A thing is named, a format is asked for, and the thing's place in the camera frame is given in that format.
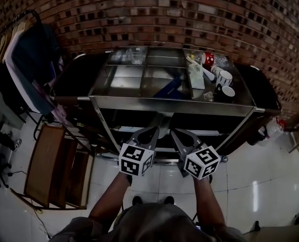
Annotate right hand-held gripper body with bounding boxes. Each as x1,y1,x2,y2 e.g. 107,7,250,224
178,142,221,180

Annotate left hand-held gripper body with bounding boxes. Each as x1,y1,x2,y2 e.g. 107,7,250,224
118,138,155,178

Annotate steel serving trolley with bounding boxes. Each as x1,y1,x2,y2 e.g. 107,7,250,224
49,45,283,164

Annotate wooden cart table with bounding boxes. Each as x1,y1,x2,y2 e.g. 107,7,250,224
10,124,95,211

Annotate person's right forearm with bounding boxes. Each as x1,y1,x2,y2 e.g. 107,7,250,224
193,176,227,229

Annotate person's left forearm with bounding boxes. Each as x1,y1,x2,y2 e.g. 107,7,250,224
88,171,133,222

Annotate blue flat item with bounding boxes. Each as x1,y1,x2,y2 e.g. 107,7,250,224
152,75,183,98

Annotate black mug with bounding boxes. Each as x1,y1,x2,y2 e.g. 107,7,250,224
215,85,236,98

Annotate black trash bin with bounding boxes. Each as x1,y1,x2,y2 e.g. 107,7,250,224
247,126,268,146

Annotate person's grey shirt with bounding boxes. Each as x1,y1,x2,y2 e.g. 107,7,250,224
47,202,247,242

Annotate white paper packets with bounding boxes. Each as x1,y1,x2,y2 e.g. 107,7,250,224
185,55,206,90

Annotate white striped mug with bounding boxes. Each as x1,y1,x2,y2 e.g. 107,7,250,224
215,70,234,88

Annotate white patterned cup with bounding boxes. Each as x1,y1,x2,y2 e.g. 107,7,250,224
210,65,224,76

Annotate clear glass cup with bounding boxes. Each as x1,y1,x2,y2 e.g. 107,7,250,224
126,46,144,66

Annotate white plastic bag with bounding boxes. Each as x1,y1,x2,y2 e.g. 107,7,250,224
264,119,284,139

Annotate red dotted mug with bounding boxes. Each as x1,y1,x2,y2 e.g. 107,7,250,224
203,52,216,66

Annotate clear plastic bottle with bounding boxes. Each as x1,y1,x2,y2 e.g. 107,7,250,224
212,54,228,67

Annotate purple cloth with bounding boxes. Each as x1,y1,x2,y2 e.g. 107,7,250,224
32,58,71,129

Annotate pale pink hanging shirt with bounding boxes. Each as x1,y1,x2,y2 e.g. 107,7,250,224
6,26,40,113

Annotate black hanging garment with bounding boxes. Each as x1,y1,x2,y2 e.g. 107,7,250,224
0,64,23,116

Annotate black clothes rack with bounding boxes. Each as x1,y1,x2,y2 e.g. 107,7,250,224
0,9,74,146

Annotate row of wooden hangers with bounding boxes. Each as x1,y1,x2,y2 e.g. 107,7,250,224
0,18,27,71

